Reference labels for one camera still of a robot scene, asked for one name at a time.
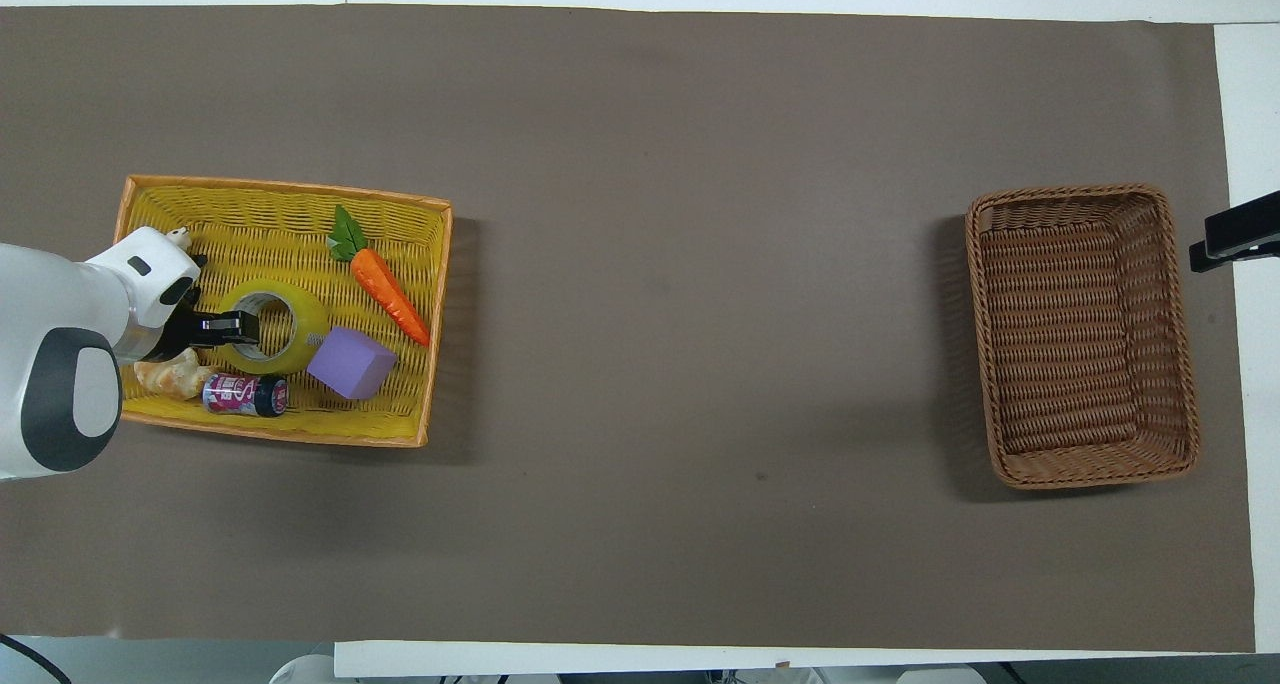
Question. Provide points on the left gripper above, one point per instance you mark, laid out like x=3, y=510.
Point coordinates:
x=180, y=332

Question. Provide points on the yellow tape roll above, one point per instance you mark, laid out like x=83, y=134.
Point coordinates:
x=312, y=332

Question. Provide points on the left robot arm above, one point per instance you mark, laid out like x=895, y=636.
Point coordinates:
x=60, y=304

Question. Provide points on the yellow wicker basket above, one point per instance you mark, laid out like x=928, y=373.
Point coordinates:
x=260, y=219

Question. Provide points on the brown wicker basket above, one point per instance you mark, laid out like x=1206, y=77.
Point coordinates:
x=1075, y=344

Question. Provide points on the small red can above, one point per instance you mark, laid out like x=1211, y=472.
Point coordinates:
x=240, y=395

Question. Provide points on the beige bread toy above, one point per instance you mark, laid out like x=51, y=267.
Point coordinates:
x=172, y=376

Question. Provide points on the purple foam block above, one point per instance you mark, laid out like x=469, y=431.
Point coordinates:
x=350, y=362

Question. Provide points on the orange toy carrot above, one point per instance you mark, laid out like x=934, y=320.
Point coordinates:
x=388, y=292

